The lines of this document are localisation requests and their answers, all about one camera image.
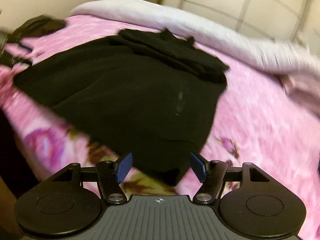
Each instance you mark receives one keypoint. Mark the pink pillow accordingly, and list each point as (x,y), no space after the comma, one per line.
(303,89)

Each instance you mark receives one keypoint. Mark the white wardrobe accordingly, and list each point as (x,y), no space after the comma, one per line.
(272,19)

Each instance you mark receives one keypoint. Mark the black zip jacket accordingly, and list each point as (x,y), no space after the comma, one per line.
(149,94)

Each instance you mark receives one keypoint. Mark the white striped duvet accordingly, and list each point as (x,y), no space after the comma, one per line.
(262,54)

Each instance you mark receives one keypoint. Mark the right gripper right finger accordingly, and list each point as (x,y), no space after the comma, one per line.
(214,174)

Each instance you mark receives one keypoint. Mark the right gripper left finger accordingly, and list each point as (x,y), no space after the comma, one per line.
(108,175)

